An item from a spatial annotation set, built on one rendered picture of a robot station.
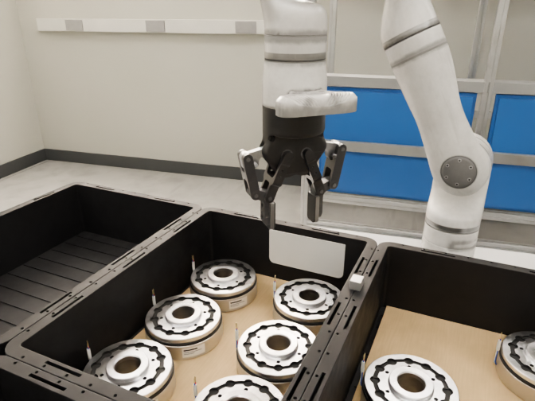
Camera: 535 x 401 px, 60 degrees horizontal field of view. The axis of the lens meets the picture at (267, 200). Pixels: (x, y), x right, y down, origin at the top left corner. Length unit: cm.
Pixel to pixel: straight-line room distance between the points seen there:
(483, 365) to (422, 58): 45
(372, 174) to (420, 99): 169
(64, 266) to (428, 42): 70
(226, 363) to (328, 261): 22
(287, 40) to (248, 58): 287
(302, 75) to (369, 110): 186
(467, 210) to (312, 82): 44
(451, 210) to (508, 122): 158
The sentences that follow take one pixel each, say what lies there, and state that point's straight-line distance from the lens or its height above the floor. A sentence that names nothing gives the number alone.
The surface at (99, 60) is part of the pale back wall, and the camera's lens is 396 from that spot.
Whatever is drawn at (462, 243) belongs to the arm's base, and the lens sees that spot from 86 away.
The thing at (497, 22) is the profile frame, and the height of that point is 118.
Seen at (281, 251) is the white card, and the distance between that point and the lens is 75.
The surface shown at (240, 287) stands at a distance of 70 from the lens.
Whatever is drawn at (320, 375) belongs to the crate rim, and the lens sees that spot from 46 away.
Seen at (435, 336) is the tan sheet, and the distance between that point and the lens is 70.
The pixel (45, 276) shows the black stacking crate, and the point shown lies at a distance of 87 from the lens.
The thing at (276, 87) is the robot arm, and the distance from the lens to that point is 52.
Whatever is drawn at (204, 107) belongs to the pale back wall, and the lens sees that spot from 357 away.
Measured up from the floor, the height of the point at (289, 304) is 86.
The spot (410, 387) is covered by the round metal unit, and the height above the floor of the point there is 84.
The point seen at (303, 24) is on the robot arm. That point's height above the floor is 123.
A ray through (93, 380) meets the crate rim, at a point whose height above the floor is 93.
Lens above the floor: 125
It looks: 23 degrees down
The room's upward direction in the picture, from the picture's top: straight up
